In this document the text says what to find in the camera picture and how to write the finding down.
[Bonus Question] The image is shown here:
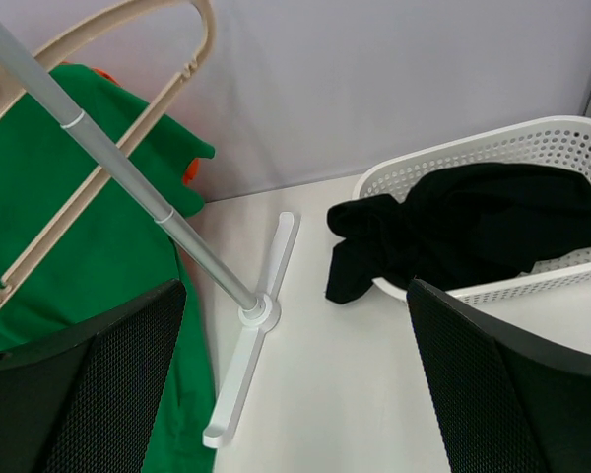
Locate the silver clothes rack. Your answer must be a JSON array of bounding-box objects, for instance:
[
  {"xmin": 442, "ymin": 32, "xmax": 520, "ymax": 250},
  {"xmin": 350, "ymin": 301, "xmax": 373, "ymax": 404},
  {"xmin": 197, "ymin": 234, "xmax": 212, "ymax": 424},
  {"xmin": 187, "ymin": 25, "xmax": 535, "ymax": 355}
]
[{"xmin": 0, "ymin": 0, "xmax": 300, "ymax": 449}]

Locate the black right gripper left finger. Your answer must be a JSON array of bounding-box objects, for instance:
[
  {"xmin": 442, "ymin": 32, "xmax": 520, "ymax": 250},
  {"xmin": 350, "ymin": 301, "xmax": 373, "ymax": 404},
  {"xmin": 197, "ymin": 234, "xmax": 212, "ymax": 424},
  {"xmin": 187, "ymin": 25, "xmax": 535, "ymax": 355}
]
[{"xmin": 0, "ymin": 280, "xmax": 186, "ymax": 472}]

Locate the white plastic basket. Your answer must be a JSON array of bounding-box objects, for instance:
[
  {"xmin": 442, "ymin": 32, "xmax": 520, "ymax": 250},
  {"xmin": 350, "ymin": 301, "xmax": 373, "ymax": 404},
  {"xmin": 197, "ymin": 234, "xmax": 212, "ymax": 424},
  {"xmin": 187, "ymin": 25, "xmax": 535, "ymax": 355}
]
[{"xmin": 352, "ymin": 115, "xmax": 591, "ymax": 304}]

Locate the green t shirt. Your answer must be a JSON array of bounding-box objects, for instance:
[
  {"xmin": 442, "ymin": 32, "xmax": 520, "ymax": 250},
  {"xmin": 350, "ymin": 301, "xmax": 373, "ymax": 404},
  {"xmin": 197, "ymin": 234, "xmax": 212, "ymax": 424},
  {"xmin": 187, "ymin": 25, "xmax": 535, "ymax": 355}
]
[{"xmin": 0, "ymin": 63, "xmax": 218, "ymax": 473}]

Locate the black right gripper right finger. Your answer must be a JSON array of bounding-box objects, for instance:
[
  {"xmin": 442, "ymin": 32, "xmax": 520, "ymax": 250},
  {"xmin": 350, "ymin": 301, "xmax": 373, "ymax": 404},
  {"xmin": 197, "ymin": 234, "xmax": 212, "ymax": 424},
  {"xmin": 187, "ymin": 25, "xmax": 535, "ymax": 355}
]
[{"xmin": 407, "ymin": 279, "xmax": 591, "ymax": 472}]

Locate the black t shirt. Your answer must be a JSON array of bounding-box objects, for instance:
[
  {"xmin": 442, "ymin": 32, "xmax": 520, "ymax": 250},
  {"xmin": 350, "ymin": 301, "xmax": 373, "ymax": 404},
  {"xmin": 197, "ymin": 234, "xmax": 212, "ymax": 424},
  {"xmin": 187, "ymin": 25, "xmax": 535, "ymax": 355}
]
[{"xmin": 326, "ymin": 163, "xmax": 591, "ymax": 304}]

